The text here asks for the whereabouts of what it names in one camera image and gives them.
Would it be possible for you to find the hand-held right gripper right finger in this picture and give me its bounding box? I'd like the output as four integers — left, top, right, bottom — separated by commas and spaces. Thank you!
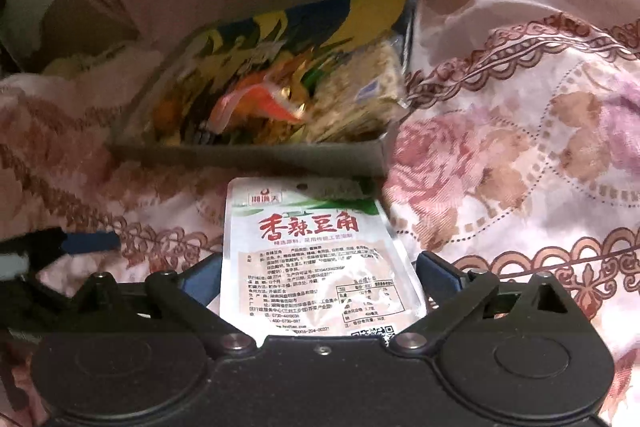
389, 251, 582, 354

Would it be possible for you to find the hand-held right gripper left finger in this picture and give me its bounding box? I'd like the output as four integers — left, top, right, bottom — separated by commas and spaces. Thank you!
70, 256, 258, 354

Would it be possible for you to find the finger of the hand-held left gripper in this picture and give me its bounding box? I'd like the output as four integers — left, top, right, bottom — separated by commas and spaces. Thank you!
0, 227, 122, 258

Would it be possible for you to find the white snack pouch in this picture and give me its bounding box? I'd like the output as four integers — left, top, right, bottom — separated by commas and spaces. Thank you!
220, 177, 428, 338

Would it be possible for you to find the yellow and blue printed box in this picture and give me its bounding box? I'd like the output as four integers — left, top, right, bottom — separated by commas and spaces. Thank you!
110, 0, 418, 180

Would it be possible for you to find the clear packet of orange snacks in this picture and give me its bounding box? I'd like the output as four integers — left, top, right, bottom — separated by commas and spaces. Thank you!
207, 74, 301, 132

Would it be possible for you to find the clear rice cracker packet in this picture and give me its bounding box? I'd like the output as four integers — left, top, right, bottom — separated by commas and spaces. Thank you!
305, 37, 408, 142

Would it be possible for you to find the pink floral blanket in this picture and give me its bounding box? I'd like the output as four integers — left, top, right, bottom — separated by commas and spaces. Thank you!
0, 0, 640, 427

